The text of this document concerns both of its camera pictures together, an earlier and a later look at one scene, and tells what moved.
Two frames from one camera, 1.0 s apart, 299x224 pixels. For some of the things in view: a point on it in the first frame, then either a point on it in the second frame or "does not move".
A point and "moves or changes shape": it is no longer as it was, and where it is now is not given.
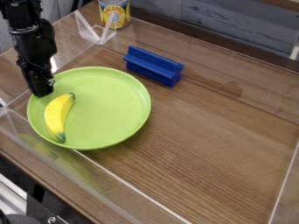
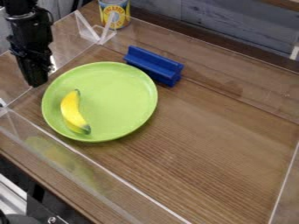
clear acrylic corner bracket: (94, 32) does not move
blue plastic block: (153, 66) does not move
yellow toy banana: (56, 114) to (70, 113)
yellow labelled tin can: (114, 13) does not move
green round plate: (106, 110) moves or changes shape
